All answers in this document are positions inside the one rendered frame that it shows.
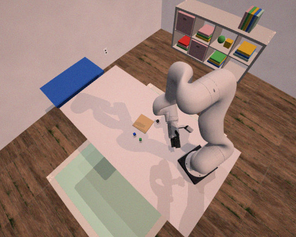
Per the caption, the tan flat mat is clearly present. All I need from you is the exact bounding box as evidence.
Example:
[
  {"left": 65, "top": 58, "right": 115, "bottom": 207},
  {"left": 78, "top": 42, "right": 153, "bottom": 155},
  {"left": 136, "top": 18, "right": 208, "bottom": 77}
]
[{"left": 133, "top": 114, "right": 154, "bottom": 133}]

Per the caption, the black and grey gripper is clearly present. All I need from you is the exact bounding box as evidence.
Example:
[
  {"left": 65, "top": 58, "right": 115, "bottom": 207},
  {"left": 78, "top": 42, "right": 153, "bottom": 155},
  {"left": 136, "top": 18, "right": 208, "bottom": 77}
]
[{"left": 167, "top": 121, "right": 181, "bottom": 148}]

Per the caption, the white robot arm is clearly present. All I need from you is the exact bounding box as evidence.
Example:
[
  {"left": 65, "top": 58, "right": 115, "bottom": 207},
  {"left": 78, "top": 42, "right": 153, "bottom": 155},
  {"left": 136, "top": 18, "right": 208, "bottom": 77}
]
[{"left": 152, "top": 61, "right": 237, "bottom": 177}]

